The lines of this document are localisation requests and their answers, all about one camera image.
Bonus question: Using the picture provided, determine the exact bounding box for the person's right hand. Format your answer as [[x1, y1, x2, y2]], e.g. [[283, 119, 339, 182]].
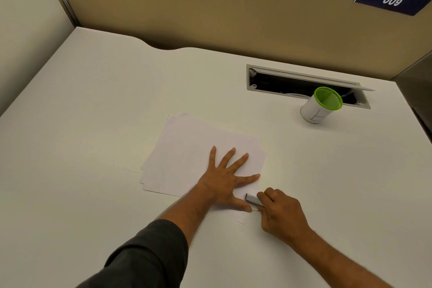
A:
[[257, 187, 313, 245]]

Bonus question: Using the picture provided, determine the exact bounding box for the person's left hand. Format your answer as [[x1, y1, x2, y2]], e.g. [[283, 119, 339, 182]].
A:
[[197, 146, 261, 212]]

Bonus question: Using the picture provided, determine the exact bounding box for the small silver metal stapler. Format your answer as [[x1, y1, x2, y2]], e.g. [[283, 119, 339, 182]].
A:
[[245, 193, 263, 207]]

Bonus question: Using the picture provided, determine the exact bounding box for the white paper sheet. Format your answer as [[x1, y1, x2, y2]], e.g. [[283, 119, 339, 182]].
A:
[[142, 116, 268, 211], [139, 113, 193, 194]]

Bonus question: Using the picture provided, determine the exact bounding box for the person's left forearm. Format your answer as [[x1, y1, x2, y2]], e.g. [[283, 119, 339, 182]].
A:
[[157, 183, 214, 248]]

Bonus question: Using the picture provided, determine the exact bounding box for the person's right forearm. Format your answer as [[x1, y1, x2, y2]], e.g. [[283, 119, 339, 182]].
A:
[[290, 227, 395, 288]]

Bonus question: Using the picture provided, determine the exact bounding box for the green and white pen cup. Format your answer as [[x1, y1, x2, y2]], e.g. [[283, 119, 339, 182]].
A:
[[300, 87, 343, 124]]

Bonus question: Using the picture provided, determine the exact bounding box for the dark grey sleeve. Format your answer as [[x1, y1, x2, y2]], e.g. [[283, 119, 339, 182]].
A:
[[76, 218, 189, 288]]

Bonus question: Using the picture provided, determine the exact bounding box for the beige partition panel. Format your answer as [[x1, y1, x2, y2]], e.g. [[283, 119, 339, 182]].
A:
[[47, 0, 432, 81]]

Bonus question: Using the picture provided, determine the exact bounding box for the grey desk cable tray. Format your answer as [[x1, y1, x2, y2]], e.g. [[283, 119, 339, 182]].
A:
[[246, 64, 376, 110]]

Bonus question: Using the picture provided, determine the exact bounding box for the grey cable tray lid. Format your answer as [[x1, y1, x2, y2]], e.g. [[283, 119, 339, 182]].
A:
[[249, 67, 376, 92]]

